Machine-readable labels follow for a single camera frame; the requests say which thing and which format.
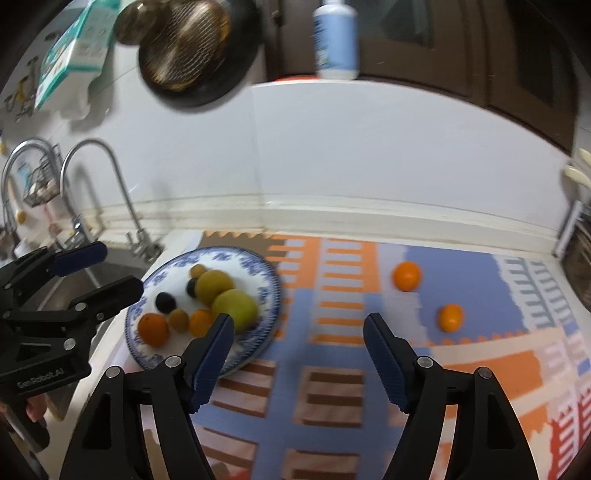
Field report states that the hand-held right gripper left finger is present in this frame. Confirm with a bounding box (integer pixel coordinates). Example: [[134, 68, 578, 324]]
[[59, 313, 236, 480]]

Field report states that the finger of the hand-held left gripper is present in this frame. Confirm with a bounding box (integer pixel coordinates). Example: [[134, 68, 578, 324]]
[[2, 275, 145, 326], [0, 241, 109, 298]]

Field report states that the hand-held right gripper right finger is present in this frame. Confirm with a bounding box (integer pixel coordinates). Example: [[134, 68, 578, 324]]
[[363, 312, 539, 480]]

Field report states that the small orange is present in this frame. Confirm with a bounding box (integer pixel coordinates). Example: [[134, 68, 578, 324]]
[[438, 304, 465, 333], [189, 309, 216, 338]]

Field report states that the large orange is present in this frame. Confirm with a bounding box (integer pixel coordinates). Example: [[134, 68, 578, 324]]
[[392, 261, 422, 292], [137, 312, 171, 348]]

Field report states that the large yellow pear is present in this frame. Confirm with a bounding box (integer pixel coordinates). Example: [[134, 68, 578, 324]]
[[211, 289, 260, 332]]

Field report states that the yellow-green pear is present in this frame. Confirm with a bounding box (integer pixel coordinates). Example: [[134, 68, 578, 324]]
[[194, 270, 235, 306]]

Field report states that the blue rimmed white plate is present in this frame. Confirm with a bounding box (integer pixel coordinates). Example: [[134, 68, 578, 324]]
[[125, 246, 283, 376]]

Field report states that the person's left hand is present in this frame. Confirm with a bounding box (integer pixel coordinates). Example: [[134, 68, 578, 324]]
[[25, 398, 48, 424]]

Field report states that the steel sink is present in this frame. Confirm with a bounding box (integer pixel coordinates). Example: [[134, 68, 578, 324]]
[[37, 256, 155, 414]]

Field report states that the colourful patterned mat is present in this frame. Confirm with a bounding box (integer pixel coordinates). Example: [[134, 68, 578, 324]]
[[92, 230, 591, 480]]

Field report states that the slim steel faucet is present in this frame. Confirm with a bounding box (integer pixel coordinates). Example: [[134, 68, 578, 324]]
[[59, 139, 163, 265]]

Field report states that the large steel kitchen faucet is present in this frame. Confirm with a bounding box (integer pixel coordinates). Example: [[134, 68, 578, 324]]
[[0, 138, 89, 251]]

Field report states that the teal tissue box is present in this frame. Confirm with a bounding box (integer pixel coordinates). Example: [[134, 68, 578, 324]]
[[34, 0, 123, 112]]

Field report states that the steel cooking pot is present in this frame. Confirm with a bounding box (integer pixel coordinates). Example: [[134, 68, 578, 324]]
[[565, 217, 591, 297]]

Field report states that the metal dish rack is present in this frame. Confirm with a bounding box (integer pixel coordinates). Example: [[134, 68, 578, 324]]
[[553, 200, 591, 260]]

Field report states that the golden colander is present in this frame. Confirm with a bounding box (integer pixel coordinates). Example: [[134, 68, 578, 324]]
[[140, 0, 232, 92]]

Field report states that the black frying pan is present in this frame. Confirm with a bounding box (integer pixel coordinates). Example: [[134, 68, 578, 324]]
[[138, 0, 260, 110]]

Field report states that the small brass pot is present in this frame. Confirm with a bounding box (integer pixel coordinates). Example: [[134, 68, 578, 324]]
[[114, 0, 163, 46]]

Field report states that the dark wooden window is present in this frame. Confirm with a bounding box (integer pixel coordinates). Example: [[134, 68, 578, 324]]
[[484, 0, 583, 154], [262, 0, 491, 106]]

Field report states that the white pump soap bottle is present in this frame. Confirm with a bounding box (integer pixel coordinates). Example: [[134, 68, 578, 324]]
[[312, 0, 359, 80]]

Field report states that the wire sink basket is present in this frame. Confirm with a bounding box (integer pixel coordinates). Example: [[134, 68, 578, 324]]
[[20, 159, 64, 209]]

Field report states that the wall hook rail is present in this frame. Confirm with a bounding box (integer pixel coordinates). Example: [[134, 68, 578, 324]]
[[4, 59, 41, 121]]

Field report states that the cream handled saucepan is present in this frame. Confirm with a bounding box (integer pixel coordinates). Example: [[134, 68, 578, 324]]
[[560, 150, 591, 191]]

